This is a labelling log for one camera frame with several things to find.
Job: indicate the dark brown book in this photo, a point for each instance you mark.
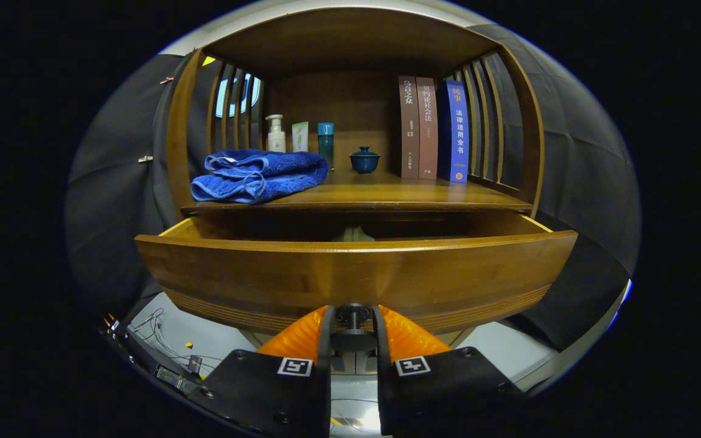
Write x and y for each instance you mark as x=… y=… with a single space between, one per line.
x=409 y=134

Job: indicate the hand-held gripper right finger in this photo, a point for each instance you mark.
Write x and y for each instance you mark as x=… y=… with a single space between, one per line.
x=383 y=389

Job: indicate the grey metal device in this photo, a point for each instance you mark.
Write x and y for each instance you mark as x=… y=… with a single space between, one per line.
x=174 y=377

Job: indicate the wooden cabinet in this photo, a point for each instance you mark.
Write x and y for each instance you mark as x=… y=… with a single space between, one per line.
x=350 y=42

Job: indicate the white pump bottle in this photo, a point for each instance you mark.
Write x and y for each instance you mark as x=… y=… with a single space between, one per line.
x=275 y=140

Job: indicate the teal bottle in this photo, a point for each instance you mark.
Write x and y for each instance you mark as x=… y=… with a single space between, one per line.
x=325 y=146

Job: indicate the white green tube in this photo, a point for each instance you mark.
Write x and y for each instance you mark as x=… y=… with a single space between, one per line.
x=300 y=137

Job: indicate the black backdrop cloth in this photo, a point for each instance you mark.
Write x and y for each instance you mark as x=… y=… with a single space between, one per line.
x=588 y=182

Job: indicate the blue folded towel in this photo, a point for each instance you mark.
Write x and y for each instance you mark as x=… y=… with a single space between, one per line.
x=265 y=176

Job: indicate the wooden countertop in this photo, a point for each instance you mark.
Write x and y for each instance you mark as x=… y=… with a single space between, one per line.
x=387 y=191

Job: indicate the blue book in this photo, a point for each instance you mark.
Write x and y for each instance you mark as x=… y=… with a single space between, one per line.
x=459 y=140

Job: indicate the wooden drawer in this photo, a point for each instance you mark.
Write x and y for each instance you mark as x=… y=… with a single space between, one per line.
x=350 y=274

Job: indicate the blue lidded teacup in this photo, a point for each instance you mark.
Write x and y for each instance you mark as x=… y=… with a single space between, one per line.
x=364 y=163

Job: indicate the reddish brown book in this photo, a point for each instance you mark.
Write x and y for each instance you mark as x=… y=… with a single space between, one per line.
x=428 y=140

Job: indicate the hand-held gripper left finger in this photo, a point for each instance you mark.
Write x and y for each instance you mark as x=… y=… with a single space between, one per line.
x=324 y=389

